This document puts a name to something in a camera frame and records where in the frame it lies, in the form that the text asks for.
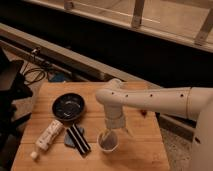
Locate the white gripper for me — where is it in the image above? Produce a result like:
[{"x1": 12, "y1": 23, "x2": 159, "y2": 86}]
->
[{"x1": 102, "y1": 113, "x2": 132, "y2": 145}]

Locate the white ceramic cup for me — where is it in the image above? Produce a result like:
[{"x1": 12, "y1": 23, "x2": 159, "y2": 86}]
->
[{"x1": 97, "y1": 131, "x2": 118, "y2": 153}]

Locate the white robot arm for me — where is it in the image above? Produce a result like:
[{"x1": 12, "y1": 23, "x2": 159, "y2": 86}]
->
[{"x1": 95, "y1": 79, "x2": 213, "y2": 171}]

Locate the small red brown object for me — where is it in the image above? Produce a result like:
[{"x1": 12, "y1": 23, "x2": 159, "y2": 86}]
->
[{"x1": 141, "y1": 110, "x2": 147, "y2": 116}]

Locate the blue flat piece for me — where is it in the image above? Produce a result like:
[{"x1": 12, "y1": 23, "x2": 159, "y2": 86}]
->
[{"x1": 64, "y1": 126, "x2": 84, "y2": 148}]

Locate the dark round bowl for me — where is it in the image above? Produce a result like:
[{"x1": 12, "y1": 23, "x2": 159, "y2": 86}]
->
[{"x1": 52, "y1": 93, "x2": 85, "y2": 121}]

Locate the white plastic bottle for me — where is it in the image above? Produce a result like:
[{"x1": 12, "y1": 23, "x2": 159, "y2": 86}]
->
[{"x1": 30, "y1": 120, "x2": 63, "y2": 160}]

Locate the blue object behind table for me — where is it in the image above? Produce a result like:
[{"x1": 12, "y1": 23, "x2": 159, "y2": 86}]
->
[{"x1": 50, "y1": 73, "x2": 70, "y2": 82}]

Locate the black equipment at left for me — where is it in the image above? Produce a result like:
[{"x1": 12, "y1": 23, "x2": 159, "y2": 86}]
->
[{"x1": 0, "y1": 47, "x2": 33, "y2": 171}]

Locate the metal rail frame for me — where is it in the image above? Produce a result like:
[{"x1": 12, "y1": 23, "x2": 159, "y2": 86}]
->
[{"x1": 0, "y1": 22, "x2": 198, "y2": 134}]

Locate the black cable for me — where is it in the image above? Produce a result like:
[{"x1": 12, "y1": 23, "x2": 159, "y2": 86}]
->
[{"x1": 21, "y1": 59, "x2": 54, "y2": 85}]

